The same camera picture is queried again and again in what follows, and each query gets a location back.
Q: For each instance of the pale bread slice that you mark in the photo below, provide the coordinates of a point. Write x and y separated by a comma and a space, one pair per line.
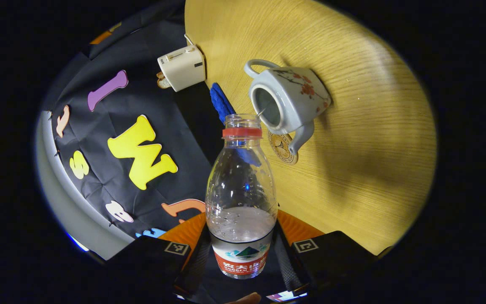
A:
165, 84

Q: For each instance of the round wooden coaster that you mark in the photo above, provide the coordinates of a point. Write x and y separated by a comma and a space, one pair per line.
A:
281, 147

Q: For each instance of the black backdrop cloth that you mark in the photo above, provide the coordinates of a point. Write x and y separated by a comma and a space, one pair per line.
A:
99, 139

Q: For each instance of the white toaster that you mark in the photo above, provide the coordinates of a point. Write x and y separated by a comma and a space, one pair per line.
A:
182, 67

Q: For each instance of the blue folded towel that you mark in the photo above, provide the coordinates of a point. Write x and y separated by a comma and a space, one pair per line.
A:
222, 103

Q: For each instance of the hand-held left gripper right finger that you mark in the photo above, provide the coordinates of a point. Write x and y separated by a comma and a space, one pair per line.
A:
289, 266

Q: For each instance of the clear plastic water bottle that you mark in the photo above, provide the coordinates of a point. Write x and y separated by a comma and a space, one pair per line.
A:
241, 190

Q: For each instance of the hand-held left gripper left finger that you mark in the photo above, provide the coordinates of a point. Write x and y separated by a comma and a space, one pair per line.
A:
192, 270

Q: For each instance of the computer monitor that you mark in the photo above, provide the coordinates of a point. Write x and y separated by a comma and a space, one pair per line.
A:
287, 296

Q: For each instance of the orange object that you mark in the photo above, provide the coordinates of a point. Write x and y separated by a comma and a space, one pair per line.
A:
99, 38

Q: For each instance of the white ceramic teacup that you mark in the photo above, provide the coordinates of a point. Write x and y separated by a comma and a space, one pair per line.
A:
298, 97

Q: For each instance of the brown bread slice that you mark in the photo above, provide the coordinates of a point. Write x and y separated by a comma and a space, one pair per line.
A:
160, 76

